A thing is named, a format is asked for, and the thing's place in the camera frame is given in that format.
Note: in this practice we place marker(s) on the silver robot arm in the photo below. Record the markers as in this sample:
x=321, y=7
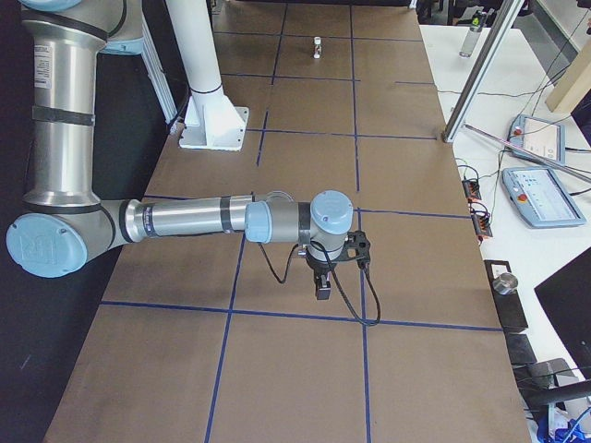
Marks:
x=66, y=225

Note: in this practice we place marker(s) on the teach pendant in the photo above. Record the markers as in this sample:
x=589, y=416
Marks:
x=540, y=198
x=538, y=136

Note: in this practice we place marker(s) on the upper teach pendant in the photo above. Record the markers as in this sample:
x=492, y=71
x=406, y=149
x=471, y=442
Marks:
x=538, y=136

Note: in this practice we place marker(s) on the lower teach pendant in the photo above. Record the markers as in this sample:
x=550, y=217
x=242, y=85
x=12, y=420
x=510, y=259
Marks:
x=540, y=198

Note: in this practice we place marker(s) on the clear water bottle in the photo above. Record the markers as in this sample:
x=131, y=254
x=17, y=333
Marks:
x=477, y=24

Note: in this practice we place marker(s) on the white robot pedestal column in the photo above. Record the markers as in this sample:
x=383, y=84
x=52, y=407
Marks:
x=212, y=122

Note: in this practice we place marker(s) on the black monitor corner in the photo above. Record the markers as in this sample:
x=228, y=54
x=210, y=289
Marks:
x=565, y=298

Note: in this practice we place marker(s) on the metal cylinder weight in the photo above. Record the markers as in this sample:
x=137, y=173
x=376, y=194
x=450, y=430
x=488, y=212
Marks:
x=504, y=284

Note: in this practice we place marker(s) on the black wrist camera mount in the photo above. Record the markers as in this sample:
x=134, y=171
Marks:
x=356, y=248

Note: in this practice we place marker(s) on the aluminium frame post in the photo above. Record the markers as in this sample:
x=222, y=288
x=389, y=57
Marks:
x=503, y=22

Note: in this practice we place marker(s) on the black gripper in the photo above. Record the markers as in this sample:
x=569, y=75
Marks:
x=318, y=266

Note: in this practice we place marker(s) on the black flat block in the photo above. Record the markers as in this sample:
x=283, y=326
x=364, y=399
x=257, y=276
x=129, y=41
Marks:
x=509, y=308

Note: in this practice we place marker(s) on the orange black electronics board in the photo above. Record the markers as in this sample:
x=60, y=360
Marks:
x=471, y=189

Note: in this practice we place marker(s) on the chrome PPR valve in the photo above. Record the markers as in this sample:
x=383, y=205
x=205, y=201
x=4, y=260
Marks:
x=317, y=50

